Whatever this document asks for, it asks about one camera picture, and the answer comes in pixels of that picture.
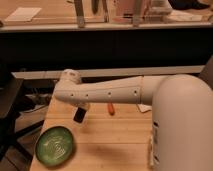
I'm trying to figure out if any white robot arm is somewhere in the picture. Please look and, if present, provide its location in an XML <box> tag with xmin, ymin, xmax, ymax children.
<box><xmin>54</xmin><ymin>69</ymin><xmax>213</xmax><ymax>171</ymax></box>

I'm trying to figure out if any green ceramic plate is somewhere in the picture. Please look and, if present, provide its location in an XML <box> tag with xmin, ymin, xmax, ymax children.
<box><xmin>35</xmin><ymin>126</ymin><xmax>74</xmax><ymax>167</ymax></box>

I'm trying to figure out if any orange carrot toy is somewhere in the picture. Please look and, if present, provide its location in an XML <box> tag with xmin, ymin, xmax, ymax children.
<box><xmin>107</xmin><ymin>103</ymin><xmax>115</xmax><ymax>116</ymax></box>

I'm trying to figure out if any black chair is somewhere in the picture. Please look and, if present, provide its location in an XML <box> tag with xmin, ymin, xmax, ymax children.
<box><xmin>0</xmin><ymin>59</ymin><xmax>44</xmax><ymax>161</ymax></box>

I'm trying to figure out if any clear plastic water bottle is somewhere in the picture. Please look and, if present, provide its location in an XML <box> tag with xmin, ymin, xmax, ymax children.
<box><xmin>148</xmin><ymin>131</ymin><xmax>154</xmax><ymax>169</ymax></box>

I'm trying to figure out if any white paper sheet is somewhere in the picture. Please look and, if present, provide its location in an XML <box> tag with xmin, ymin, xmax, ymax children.
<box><xmin>5</xmin><ymin>7</ymin><xmax>41</xmax><ymax>22</ymax></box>

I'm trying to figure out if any grey metal post left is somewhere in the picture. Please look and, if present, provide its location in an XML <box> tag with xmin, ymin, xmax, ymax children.
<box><xmin>74</xmin><ymin>0</ymin><xmax>85</xmax><ymax>28</ymax></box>

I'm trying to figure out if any grey metal post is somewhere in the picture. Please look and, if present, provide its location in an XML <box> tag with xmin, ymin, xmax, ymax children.
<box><xmin>132</xmin><ymin>0</ymin><xmax>142</xmax><ymax>27</ymax></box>
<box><xmin>74</xmin><ymin>0</ymin><xmax>85</xmax><ymax>28</ymax></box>

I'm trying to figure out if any grey metal post right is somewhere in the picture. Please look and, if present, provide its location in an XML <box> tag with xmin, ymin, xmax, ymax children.
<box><xmin>132</xmin><ymin>0</ymin><xmax>142</xmax><ymax>27</ymax></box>

